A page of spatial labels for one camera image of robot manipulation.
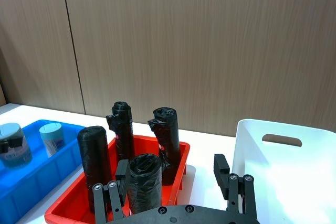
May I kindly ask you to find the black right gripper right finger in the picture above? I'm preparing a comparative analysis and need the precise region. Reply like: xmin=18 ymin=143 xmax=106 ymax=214
xmin=213 ymin=153 xmax=257 ymax=219

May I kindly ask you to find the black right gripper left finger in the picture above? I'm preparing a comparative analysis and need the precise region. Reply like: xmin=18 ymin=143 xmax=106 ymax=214
xmin=92 ymin=159 xmax=131 ymax=224

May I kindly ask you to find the black garbage bag roll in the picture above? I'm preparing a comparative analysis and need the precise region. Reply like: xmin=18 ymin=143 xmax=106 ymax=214
xmin=147 ymin=107 xmax=182 ymax=186
xmin=106 ymin=101 xmax=135 ymax=162
xmin=77 ymin=125 xmax=113 ymax=214
xmin=127 ymin=153 xmax=163 ymax=215

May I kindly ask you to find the red plastic bin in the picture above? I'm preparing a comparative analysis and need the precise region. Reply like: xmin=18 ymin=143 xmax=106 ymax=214
xmin=44 ymin=134 xmax=191 ymax=224

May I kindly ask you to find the clear jar with blue lid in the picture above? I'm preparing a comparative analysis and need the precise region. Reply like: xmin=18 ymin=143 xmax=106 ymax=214
xmin=39 ymin=122 xmax=66 ymax=158
xmin=0 ymin=122 xmax=33 ymax=169

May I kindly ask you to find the blue plastic bin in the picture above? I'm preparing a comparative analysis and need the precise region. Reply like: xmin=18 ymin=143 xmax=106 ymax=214
xmin=0 ymin=119 xmax=88 ymax=224

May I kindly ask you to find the white plastic basket with handle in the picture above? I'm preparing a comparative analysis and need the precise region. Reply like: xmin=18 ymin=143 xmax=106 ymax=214
xmin=232 ymin=119 xmax=336 ymax=224

